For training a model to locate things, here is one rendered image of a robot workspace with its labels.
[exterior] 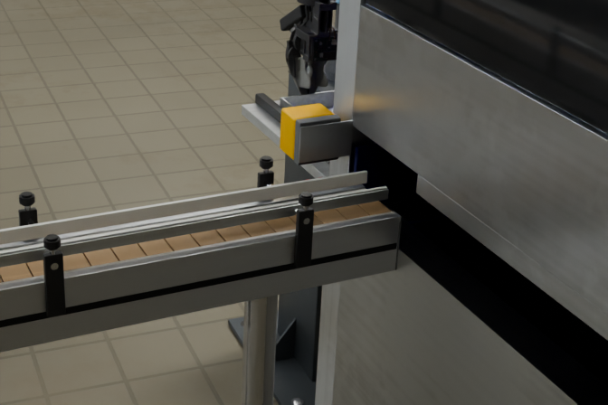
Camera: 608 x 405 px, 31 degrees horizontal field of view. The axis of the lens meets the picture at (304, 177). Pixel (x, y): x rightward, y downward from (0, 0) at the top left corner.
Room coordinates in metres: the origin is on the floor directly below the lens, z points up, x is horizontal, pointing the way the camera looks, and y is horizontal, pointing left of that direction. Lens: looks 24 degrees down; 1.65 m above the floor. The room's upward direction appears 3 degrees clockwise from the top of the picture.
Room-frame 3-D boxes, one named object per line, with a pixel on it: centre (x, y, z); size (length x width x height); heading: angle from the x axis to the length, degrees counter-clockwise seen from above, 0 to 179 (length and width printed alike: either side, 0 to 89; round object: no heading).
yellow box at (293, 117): (1.62, 0.00, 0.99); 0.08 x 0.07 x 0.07; 27
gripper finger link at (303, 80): (2.00, 0.01, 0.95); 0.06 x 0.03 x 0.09; 27
